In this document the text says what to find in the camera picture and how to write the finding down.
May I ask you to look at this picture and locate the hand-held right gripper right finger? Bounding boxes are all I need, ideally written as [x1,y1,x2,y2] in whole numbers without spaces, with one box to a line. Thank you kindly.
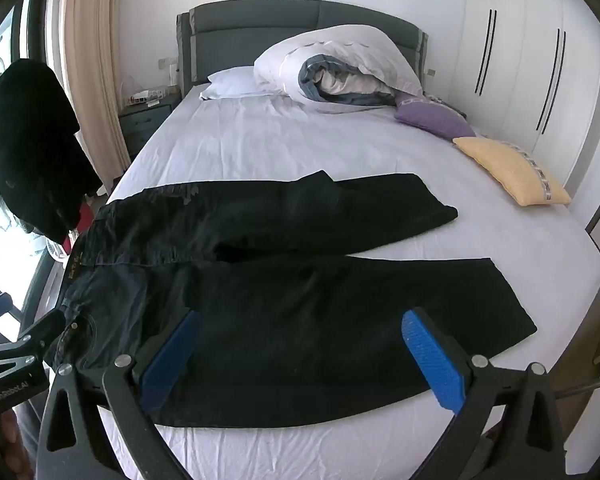
[401,307,583,480]

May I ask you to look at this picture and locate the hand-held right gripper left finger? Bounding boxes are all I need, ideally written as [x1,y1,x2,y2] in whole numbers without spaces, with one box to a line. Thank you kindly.
[37,310,203,480]

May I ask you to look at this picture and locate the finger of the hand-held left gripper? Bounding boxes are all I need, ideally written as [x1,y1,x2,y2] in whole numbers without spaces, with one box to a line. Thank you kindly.
[12,309,67,361]

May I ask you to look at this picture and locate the black pants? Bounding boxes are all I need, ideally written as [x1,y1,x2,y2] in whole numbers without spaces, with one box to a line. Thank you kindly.
[45,170,538,428]

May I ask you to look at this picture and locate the person's left hand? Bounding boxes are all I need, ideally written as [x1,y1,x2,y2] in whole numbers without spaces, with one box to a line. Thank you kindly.
[0,407,28,471]

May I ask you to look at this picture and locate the red cloth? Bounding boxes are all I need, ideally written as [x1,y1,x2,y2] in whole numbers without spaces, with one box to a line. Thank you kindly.
[74,202,97,235]

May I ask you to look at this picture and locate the black hanging cloth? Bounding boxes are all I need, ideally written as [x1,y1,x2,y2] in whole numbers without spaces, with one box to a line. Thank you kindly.
[0,58,101,243]

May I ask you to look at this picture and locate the yellow pillow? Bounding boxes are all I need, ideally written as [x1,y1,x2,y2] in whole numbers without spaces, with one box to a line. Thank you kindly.
[452,136,572,207]

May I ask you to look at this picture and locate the dark grey nightstand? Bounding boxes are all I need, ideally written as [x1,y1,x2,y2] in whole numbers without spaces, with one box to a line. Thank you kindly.
[118,95,181,166]

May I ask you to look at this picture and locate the purple pillow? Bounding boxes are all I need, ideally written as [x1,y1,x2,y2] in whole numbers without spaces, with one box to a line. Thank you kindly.
[394,91,476,140]

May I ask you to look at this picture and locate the bed with white sheet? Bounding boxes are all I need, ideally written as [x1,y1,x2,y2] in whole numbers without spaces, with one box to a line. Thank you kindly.
[97,80,600,480]

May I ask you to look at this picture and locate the small items on nightstand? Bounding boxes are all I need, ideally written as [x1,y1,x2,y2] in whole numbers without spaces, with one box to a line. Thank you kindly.
[125,86,173,109]

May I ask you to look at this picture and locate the beige curtain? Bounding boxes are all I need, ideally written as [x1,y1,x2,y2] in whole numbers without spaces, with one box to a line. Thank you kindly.
[60,0,131,191]

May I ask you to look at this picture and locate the white pillow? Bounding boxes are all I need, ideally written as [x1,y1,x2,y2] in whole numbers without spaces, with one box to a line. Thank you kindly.
[199,66,276,101]

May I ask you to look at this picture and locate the white wardrobe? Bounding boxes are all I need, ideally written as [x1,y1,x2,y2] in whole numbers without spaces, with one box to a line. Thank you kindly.
[450,0,600,231]

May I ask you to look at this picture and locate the rolled white duvet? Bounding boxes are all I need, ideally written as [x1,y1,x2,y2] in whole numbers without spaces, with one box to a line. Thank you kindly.
[253,24,425,110]

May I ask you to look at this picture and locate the grey padded headboard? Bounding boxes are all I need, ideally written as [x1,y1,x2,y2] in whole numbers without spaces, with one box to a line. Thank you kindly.
[176,0,429,98]

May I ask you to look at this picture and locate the black wardrobe handle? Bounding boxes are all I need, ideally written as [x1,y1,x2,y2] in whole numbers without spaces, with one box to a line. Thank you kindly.
[479,10,498,95]
[474,9,493,95]
[542,31,567,135]
[536,29,561,133]

